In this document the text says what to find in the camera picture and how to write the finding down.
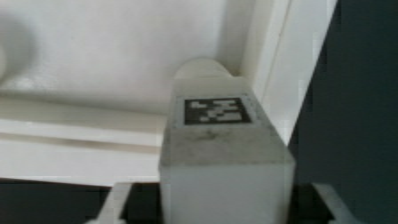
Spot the white table leg with tag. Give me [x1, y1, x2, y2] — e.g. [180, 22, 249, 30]
[158, 59, 295, 224]

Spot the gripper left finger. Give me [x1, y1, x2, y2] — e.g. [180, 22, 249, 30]
[86, 183, 162, 224]

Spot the white square table top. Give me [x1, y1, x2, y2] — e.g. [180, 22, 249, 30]
[0, 0, 338, 185]

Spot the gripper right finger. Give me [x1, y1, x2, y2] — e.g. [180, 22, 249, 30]
[293, 183, 363, 224]

